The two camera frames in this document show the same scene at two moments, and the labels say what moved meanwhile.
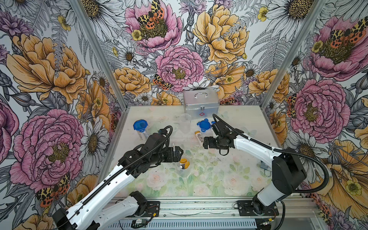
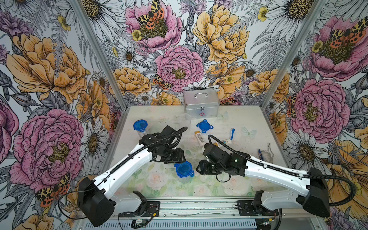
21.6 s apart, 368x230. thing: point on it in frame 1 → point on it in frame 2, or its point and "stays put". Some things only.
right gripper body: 216,143 → 210,168
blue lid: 140,125 stays put
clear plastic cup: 143,135 stays put
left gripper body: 165,156 stays put
